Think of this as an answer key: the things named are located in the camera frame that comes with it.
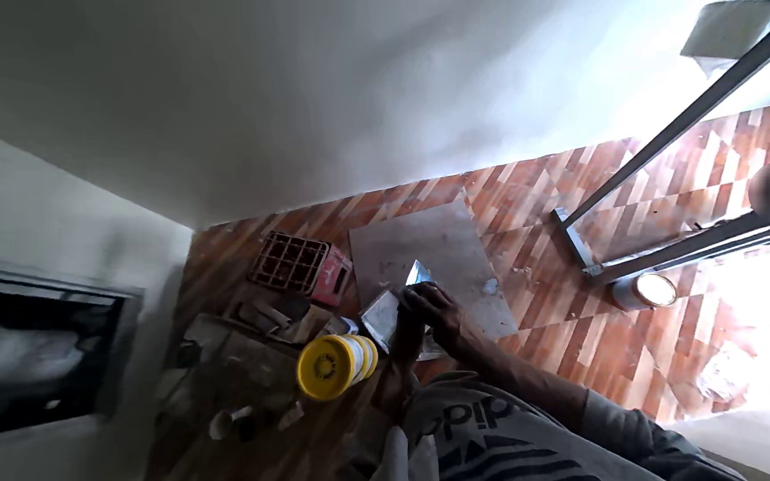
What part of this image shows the dark framed wall opening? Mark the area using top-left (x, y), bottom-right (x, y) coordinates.
top-left (0, 264), bottom-right (145, 442)

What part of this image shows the grey metal ladder frame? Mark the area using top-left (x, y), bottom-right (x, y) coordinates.
top-left (551, 0), bottom-right (770, 286)

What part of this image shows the white rectangular board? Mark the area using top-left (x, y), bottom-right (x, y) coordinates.
top-left (361, 289), bottom-right (401, 355)

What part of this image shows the red plastic crate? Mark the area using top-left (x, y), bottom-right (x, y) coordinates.
top-left (248, 230), bottom-right (354, 307)

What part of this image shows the putty knife with shiny blade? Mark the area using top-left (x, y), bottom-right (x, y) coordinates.
top-left (405, 259), bottom-right (434, 288)

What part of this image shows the person's left hand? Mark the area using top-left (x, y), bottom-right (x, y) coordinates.
top-left (397, 287), bottom-right (426, 359)

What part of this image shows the white paint can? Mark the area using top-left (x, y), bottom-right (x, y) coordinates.
top-left (611, 272), bottom-right (679, 313)

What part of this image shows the person's left forearm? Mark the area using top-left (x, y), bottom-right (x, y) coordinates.
top-left (373, 351), bottom-right (422, 423)

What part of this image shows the light grey flat piece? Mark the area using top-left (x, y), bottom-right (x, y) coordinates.
top-left (417, 326), bottom-right (450, 362)

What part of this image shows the yellow bucket with white label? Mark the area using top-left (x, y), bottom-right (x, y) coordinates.
top-left (297, 334), bottom-right (379, 402)

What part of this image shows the small blue and white container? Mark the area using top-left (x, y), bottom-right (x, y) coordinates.
top-left (324, 315), bottom-right (360, 337)

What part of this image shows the person's right hand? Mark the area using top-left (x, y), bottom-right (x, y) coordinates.
top-left (404, 281), bottom-right (467, 351)

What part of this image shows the pile of cardboard pieces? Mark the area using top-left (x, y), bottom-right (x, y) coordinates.
top-left (223, 286), bottom-right (334, 346)

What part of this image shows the person's body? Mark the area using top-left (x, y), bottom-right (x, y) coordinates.
top-left (341, 371), bottom-right (667, 481)

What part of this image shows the white cup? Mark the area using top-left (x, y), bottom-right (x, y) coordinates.
top-left (209, 405), bottom-right (253, 441)

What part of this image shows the crumpled white plastic bag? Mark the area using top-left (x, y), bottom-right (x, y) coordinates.
top-left (696, 342), bottom-right (755, 403)

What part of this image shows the large grey flat board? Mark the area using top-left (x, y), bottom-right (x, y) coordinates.
top-left (349, 199), bottom-right (520, 343)

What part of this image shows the person's right forearm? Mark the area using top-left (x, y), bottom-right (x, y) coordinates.
top-left (451, 321), bottom-right (747, 481)

